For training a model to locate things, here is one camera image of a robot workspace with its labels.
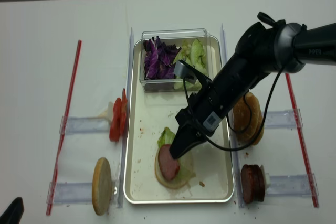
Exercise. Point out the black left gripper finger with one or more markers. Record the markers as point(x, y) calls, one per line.
point(14, 212)

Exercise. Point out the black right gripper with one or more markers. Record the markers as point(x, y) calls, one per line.
point(203, 114)

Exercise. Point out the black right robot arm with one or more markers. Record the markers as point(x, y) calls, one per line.
point(267, 46)

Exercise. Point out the lettuce leaf on bun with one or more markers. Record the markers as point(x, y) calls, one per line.
point(168, 137)

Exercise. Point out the front meat patty slice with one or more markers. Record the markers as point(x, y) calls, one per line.
point(248, 183)

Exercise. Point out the meat patty slice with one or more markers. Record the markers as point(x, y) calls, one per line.
point(248, 183)
point(259, 184)

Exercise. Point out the rear tomato slice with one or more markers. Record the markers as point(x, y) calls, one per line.
point(123, 111)

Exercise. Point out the tomato slice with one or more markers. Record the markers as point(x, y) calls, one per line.
point(114, 133)
point(123, 111)

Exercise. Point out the front tomato slice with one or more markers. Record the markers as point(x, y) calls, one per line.
point(114, 133)

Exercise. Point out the rear meat patty slice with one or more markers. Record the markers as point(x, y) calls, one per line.
point(259, 184)

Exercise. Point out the white pusher block patties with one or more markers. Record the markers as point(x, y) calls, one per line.
point(266, 177)

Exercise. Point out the green lettuce pile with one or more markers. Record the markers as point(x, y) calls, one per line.
point(194, 55)

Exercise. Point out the silver metal tray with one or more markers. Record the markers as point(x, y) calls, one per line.
point(206, 173)

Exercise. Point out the bottom bun on tray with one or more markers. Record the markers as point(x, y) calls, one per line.
point(173, 179)

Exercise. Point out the left lower clear pusher track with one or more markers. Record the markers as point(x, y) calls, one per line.
point(69, 193)

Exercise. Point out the clear pusher track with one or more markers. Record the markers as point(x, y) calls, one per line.
point(77, 125)
point(69, 193)
point(286, 119)
point(290, 186)

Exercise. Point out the front top bun right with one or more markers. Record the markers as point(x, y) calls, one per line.
point(246, 115)

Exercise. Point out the rear top bun right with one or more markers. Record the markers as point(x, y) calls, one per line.
point(258, 134)

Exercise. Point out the purple cabbage pile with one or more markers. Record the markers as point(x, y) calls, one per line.
point(159, 59)

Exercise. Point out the white pusher block tomatoes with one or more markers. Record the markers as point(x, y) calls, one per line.
point(108, 112)

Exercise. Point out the upright bottom bun left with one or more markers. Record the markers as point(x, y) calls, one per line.
point(101, 186)

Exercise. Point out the clear plastic salad container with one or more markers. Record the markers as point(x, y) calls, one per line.
point(171, 37)

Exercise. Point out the right upper clear pusher track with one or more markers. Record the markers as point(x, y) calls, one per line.
point(286, 119)

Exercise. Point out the left upper clear pusher track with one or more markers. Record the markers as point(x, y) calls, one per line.
point(77, 125)

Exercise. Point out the right lower clear pusher track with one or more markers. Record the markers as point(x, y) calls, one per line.
point(290, 186)

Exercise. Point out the right clear long rail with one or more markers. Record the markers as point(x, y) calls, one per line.
point(232, 137)

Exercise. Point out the clear long rail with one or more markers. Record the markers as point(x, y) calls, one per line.
point(126, 128)
point(232, 137)

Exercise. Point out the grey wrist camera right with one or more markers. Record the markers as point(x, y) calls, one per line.
point(185, 72)

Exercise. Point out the left clear long rail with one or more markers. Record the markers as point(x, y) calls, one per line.
point(126, 128)

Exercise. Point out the left red straw rail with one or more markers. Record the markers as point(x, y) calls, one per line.
point(53, 182)

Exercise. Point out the red straw rail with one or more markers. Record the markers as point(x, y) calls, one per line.
point(314, 194)
point(53, 182)

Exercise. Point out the right red straw rail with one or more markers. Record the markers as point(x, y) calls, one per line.
point(314, 194)

